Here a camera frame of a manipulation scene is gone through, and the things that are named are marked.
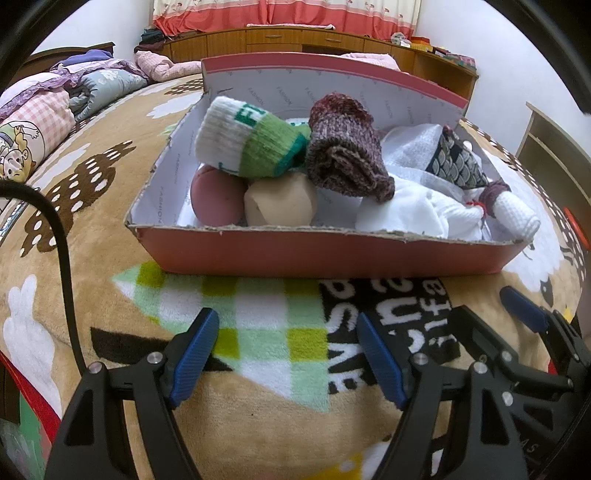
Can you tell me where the wooden cabinet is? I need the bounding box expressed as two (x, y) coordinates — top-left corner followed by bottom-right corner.
(161, 25), (478, 100)

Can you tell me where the white waffle towel maroon band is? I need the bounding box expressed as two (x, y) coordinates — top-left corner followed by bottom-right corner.
(480, 180), (541, 243)

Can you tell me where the dark wooden headboard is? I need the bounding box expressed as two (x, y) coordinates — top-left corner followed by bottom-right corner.
(28, 42), (116, 63)

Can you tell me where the black cable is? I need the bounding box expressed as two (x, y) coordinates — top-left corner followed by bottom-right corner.
(0, 180), (88, 370)

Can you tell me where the maroon knit sock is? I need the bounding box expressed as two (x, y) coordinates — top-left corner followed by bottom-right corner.
(305, 92), (397, 204)

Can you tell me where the dark wave patterned cloth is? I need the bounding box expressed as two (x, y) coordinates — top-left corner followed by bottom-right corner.
(425, 127), (489, 190)

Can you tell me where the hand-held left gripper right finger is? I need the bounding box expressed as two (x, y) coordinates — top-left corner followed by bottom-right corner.
(356, 311), (529, 480)

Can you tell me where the red round object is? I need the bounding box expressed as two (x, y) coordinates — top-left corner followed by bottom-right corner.
(562, 207), (591, 250)

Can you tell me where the purple cloth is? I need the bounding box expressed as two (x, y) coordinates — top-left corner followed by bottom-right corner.
(51, 48), (116, 75)

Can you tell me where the red white curtain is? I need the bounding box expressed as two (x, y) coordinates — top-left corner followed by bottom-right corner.
(152, 0), (423, 40)

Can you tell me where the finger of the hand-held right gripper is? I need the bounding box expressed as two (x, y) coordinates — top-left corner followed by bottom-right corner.
(450, 305), (573, 402)
(500, 285), (583, 370)

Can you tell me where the pink folded quilt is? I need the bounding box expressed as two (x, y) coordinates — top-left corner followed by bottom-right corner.
(135, 50), (402, 84)

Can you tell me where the dark clothes pile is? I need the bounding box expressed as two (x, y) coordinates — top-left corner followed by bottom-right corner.
(134, 28), (167, 54)

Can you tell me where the red cardboard box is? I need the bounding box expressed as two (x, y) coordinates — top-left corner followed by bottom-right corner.
(124, 52), (529, 278)

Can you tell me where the brown printed fleece blanket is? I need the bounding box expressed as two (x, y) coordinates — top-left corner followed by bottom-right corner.
(0, 74), (591, 480)

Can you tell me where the pink sock ball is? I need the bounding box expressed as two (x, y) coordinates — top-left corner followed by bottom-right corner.
(190, 165), (247, 227)

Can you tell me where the tan sock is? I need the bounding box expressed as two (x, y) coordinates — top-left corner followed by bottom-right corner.
(243, 174), (318, 227)

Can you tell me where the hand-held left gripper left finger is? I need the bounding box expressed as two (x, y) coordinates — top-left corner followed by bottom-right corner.
(44, 307), (220, 480)

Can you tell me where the green printed bag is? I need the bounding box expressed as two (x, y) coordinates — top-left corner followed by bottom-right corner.
(0, 397), (61, 480)

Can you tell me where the grey blue quilt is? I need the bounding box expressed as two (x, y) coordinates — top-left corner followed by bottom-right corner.
(69, 69), (148, 123)

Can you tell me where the wooden shelf unit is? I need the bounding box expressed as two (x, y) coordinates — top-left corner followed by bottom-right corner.
(515, 102), (591, 195)

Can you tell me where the pink checked cartoon pillow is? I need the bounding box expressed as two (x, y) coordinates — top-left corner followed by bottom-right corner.
(0, 71), (77, 185)

